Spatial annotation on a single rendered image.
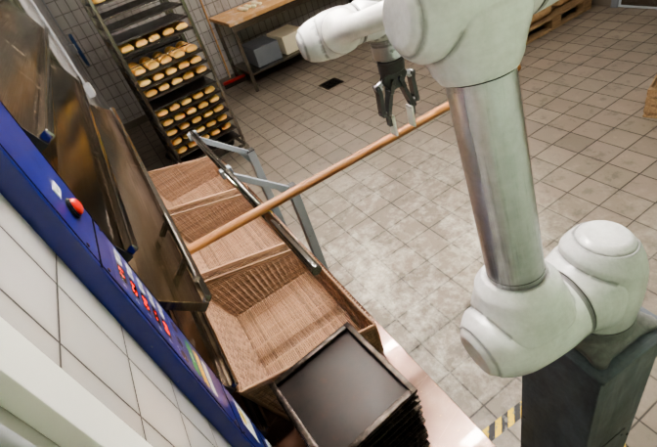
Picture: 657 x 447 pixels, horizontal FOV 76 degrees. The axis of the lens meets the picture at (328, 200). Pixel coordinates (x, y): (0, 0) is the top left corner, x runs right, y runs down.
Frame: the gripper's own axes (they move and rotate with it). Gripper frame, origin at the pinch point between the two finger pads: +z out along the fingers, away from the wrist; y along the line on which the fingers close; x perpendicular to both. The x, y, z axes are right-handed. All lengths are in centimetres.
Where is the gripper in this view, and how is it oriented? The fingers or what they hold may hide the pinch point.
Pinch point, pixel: (402, 121)
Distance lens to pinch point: 133.1
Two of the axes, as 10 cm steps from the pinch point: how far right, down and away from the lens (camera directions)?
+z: 2.7, 7.7, 5.7
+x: -4.4, -4.3, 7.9
